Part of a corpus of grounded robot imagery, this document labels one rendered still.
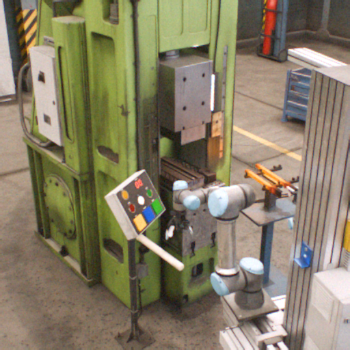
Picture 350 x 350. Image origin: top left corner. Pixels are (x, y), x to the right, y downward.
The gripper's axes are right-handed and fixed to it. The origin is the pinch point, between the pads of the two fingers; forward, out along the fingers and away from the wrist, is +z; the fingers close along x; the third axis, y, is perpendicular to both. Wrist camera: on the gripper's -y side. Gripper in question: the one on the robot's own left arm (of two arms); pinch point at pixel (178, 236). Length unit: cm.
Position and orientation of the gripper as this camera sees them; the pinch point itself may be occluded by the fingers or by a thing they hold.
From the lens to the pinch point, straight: 303.5
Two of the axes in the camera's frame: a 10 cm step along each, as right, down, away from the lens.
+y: 3.3, 4.2, -8.4
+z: 0.0, 9.0, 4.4
